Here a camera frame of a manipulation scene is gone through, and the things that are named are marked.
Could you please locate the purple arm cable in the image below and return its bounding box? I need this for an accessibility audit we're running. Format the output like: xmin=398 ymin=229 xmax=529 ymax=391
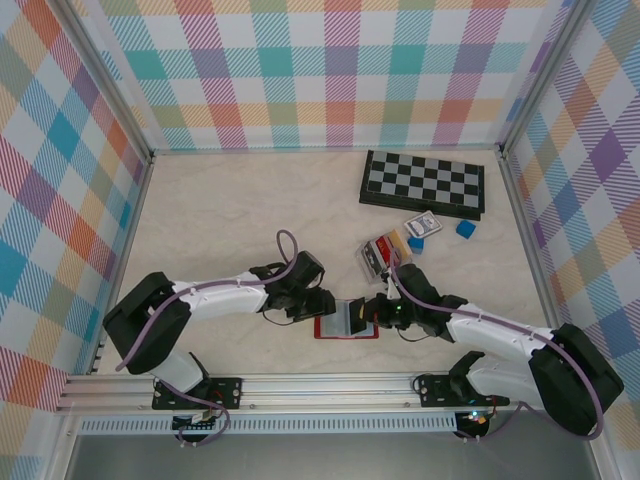
xmin=389 ymin=248 xmax=606 ymax=444
xmin=115 ymin=229 xmax=301 ymax=448

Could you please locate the red card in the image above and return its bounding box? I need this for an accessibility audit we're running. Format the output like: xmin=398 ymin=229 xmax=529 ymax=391
xmin=374 ymin=234 xmax=401 ymax=266

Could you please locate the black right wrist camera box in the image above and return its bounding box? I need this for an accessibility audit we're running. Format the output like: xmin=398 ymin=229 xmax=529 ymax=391
xmin=394 ymin=263 xmax=441 ymax=307

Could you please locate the black folding chessboard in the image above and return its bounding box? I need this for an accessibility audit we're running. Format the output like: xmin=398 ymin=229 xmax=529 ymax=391
xmin=358 ymin=149 xmax=485 ymax=221

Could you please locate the red card holder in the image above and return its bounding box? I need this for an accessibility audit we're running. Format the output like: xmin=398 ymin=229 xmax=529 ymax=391
xmin=313 ymin=298 xmax=380 ymax=341

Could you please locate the tan card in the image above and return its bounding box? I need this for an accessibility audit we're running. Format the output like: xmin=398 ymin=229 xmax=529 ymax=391
xmin=389 ymin=229 xmax=412 ymax=259

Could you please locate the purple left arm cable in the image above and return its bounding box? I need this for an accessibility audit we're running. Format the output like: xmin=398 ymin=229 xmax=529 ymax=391
xmin=115 ymin=229 xmax=301 ymax=448

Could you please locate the black and white card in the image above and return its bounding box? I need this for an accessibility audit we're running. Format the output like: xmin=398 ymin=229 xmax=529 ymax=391
xmin=362 ymin=242 xmax=384 ymax=279

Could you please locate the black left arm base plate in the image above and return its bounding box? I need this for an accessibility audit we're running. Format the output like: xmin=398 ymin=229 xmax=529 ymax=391
xmin=151 ymin=376 xmax=245 ymax=412

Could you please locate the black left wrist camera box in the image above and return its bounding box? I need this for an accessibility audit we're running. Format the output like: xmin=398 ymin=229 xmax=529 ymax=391
xmin=294 ymin=251 xmax=326 ymax=291

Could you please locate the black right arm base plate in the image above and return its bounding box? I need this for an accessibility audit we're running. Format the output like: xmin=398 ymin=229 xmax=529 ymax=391
xmin=417 ymin=373 xmax=511 ymax=409

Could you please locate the blue playing card box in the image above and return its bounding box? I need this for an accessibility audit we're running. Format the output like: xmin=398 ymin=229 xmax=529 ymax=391
xmin=403 ymin=211 xmax=444 ymax=238

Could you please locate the aluminium frame post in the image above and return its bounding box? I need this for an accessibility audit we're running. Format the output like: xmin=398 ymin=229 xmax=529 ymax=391
xmin=498 ymin=0 xmax=594 ymax=156
xmin=58 ymin=0 xmax=155 ymax=164

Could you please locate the aluminium table side rail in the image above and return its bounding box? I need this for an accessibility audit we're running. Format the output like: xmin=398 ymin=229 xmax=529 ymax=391
xmin=498 ymin=149 xmax=564 ymax=334
xmin=85 ymin=152 xmax=155 ymax=377

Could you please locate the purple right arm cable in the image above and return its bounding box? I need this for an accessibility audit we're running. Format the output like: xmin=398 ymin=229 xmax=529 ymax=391
xmin=389 ymin=248 xmax=606 ymax=444

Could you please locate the small circuit board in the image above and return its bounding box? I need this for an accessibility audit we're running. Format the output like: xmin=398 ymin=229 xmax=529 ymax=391
xmin=462 ymin=409 xmax=494 ymax=429
xmin=172 ymin=412 xmax=221 ymax=434

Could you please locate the clear plastic card box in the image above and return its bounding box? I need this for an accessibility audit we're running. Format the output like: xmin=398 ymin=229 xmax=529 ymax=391
xmin=355 ymin=229 xmax=415 ymax=287

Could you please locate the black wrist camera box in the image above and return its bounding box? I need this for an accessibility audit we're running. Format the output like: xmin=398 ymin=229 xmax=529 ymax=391
xmin=294 ymin=251 xmax=326 ymax=291
xmin=394 ymin=263 xmax=441 ymax=307

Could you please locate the aluminium mounting rail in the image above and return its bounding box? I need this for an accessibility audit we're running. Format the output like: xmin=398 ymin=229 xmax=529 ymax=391
xmin=54 ymin=372 xmax=607 ymax=415

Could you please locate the white slotted cable duct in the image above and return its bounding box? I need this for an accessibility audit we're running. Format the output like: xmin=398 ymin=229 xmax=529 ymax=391
xmin=77 ymin=417 xmax=459 ymax=437

